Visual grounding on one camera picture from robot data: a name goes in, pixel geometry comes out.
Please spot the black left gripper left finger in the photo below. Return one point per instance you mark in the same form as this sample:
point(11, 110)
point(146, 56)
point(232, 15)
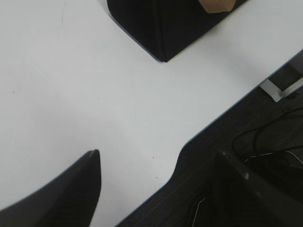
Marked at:
point(69, 200)

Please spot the tan front bag handle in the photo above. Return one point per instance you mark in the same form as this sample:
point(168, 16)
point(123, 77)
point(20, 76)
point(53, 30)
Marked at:
point(217, 6)

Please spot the black canvas tote bag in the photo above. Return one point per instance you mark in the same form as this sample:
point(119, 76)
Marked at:
point(164, 27)

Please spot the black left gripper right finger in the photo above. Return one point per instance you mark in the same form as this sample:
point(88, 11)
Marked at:
point(262, 191)

